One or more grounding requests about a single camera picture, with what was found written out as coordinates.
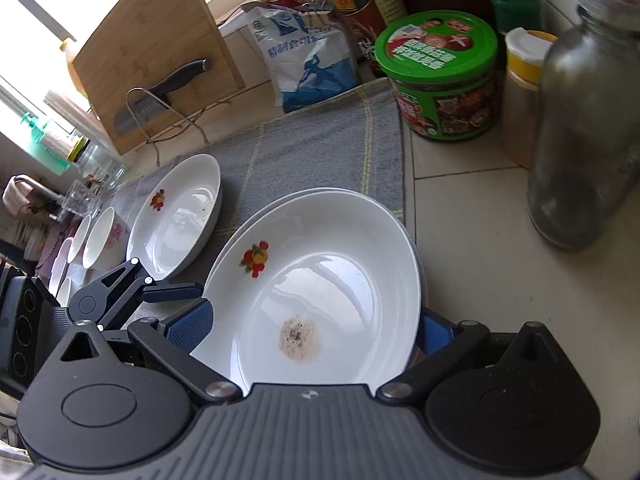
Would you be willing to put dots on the green dish soap bottle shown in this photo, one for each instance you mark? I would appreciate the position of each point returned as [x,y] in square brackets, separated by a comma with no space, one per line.
[35,132]

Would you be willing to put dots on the clear drinking glass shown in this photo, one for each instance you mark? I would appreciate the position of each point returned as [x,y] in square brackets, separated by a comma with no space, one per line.
[75,202]

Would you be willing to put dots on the large clear glass jar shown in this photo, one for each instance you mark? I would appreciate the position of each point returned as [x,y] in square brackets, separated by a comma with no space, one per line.
[102,165]

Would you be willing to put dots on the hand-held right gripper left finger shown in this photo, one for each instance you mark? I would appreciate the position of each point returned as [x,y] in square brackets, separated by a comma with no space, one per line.
[192,324]

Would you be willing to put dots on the bamboo cutting board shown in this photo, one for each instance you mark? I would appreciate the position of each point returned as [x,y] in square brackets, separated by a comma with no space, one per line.
[140,35]

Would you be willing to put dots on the green cup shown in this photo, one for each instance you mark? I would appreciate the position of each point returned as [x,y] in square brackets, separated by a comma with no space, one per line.
[515,10]

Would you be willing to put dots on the yellow lid spice jar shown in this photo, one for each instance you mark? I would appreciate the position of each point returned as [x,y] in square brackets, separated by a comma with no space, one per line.
[520,95]

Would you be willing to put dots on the plastic wrap roll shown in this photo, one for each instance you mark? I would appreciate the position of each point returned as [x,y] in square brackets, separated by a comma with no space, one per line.
[65,107]

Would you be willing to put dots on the white bowl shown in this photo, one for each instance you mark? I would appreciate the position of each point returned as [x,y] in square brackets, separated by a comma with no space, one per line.
[79,240]
[64,290]
[102,240]
[64,255]

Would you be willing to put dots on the metal binder clip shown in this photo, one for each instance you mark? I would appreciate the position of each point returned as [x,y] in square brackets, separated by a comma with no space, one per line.
[320,6]

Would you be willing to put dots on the white blue salt bag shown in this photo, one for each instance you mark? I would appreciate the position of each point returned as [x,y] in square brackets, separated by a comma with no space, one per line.
[310,60]

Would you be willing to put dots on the clear glass bottle red cap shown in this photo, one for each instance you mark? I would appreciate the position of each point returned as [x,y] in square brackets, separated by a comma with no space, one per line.
[580,135]

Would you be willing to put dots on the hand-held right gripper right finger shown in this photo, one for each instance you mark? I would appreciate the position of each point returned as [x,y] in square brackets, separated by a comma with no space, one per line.
[431,334]

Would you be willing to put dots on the grey cloth mat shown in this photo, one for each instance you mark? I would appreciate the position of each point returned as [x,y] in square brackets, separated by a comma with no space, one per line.
[310,150]

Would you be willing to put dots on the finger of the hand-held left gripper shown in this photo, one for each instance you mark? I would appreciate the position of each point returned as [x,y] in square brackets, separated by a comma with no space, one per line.
[170,291]

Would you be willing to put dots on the white fruit print plate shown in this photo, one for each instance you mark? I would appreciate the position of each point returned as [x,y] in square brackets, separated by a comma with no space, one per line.
[320,280]
[180,220]

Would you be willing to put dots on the green lidded seasoning can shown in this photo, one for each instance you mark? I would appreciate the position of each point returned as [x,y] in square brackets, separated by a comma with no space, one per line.
[440,85]

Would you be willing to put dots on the white pink dish cloth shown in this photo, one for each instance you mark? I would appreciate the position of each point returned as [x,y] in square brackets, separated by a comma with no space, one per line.
[22,195]

